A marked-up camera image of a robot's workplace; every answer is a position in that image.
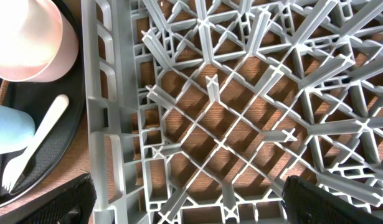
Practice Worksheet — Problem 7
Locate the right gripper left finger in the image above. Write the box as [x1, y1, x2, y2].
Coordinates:
[0, 173, 97, 224]

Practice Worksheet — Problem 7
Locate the round black tray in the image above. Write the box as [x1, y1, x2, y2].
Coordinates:
[0, 1, 85, 208]

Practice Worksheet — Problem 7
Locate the grey dishwasher rack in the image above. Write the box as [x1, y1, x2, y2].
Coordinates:
[82, 0, 383, 223]

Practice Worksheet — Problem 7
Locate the white plastic fork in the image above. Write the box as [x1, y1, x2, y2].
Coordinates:
[2, 94, 70, 193]

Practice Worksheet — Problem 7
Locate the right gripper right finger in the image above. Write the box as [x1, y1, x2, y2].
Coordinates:
[282, 175, 381, 224]

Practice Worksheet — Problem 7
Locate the cream cup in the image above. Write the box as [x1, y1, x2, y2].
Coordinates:
[0, 0, 79, 82]

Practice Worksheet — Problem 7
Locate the blue cup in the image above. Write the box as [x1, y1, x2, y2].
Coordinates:
[0, 105, 35, 154]

